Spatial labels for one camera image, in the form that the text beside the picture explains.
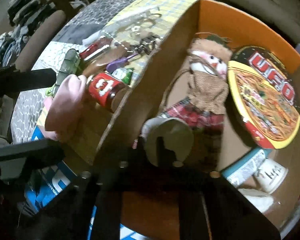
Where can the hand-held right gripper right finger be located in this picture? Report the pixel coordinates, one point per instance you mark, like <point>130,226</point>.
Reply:
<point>195,177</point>

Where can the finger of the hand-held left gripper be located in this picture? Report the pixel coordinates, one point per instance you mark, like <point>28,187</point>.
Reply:
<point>27,152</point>
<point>32,78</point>

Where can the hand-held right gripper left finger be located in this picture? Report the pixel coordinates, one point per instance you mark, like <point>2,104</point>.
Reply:
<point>140,162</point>

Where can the pink plush toy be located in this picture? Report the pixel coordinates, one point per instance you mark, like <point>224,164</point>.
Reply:
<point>65,105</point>

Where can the white paper roll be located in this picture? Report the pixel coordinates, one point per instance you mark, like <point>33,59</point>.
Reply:
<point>181,131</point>

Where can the light blue bottle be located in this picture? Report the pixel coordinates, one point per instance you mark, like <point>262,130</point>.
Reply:
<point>245,170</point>

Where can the red toy car package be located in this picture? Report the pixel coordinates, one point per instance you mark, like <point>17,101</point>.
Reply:
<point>102,87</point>

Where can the white paper cup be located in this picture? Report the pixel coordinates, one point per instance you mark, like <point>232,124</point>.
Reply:
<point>271,177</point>

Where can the burlap rag doll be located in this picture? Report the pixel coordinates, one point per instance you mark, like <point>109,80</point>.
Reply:
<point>207,92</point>

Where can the instant noodle bowl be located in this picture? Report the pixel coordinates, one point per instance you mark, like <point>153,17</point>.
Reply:
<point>265,97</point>

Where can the orange cardboard box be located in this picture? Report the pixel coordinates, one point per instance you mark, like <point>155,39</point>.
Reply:
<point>240,25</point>

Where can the blue printed cardboard box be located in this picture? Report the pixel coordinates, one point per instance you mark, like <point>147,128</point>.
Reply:
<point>47,180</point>

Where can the green flat case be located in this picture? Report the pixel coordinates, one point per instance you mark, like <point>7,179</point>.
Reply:
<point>67,65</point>

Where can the brown padded chair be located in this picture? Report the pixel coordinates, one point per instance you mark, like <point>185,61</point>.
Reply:
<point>40,37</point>

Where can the pile of dark clothes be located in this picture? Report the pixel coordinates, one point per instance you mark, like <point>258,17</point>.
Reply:
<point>20,10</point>

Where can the grey patterned table cover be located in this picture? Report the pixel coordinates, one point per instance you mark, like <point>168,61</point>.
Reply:
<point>90,12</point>

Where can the small green packet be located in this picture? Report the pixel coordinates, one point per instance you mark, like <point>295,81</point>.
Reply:
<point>123,74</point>

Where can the clear plastic bag of keys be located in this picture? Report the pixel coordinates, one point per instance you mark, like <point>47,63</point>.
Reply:
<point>140,30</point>

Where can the yellow checked tablecloth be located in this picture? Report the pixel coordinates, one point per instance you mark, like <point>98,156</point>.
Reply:
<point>165,7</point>

